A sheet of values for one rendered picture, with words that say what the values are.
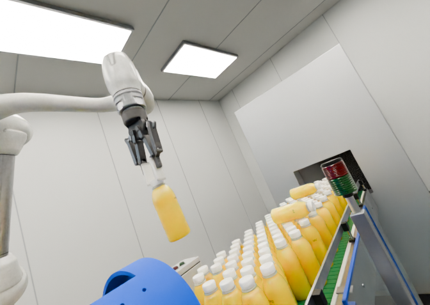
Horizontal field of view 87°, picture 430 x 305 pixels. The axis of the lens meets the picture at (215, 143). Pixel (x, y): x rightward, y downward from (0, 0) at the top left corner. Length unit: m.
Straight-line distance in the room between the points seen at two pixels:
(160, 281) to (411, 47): 4.36
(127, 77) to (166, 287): 0.57
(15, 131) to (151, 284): 0.86
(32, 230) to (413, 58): 5.34
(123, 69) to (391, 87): 4.08
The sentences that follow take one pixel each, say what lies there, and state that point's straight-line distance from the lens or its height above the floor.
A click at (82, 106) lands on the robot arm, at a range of 0.96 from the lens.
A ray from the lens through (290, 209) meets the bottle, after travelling 1.01.
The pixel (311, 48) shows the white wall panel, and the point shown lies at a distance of 4.82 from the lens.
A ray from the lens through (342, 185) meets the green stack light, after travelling 0.74.
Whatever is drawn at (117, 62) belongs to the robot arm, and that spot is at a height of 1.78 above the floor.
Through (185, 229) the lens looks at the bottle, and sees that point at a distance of 0.68.
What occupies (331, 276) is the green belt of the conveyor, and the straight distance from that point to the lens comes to 0.97.
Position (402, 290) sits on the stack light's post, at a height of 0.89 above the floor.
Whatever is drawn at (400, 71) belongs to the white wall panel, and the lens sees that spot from 4.45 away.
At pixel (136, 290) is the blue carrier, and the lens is 0.49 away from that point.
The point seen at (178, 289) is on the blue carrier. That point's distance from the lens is 0.50.
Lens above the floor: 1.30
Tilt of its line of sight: 11 degrees up
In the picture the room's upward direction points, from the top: 23 degrees counter-clockwise
